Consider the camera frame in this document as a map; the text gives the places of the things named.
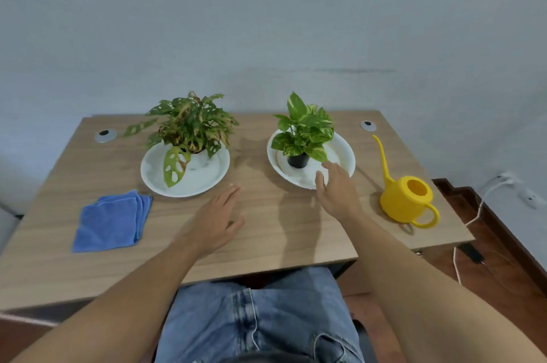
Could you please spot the person's right hand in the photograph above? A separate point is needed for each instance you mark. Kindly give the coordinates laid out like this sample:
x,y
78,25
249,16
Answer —
x,y
339,198

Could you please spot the person's left hand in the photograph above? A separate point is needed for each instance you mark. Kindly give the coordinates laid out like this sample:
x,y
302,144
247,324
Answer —
x,y
209,226

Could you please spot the yellow plastic watering can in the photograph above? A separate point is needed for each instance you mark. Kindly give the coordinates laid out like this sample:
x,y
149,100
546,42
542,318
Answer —
x,y
401,204

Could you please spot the pothos plant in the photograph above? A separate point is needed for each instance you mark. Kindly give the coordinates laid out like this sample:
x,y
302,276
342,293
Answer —
x,y
305,127

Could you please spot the blue microfibre cloth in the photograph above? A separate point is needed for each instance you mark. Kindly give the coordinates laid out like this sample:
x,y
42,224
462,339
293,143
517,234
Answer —
x,y
109,223

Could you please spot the monstera plant with holed leaves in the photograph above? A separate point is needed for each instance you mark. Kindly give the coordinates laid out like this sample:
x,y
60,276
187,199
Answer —
x,y
192,123

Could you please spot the person's right forearm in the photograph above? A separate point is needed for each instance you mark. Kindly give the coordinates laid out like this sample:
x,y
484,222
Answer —
x,y
427,303

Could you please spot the person's left forearm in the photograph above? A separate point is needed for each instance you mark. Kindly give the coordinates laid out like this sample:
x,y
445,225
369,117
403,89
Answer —
x,y
111,311

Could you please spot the plain white plate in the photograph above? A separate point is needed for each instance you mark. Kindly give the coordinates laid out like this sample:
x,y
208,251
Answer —
x,y
201,181

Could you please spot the wooden table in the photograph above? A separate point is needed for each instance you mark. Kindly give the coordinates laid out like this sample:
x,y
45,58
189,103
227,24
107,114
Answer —
x,y
278,230

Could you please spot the blue denim jeans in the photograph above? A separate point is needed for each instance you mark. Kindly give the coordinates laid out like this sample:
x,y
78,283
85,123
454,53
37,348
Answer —
x,y
278,315

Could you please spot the black power adapter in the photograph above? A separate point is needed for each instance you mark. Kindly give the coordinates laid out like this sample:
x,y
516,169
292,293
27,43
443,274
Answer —
x,y
471,252

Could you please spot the white cabinet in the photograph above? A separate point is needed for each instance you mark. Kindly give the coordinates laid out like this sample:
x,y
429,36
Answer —
x,y
6,230

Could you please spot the white wall socket with plug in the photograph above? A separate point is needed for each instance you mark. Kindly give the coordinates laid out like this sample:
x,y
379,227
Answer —
x,y
508,179

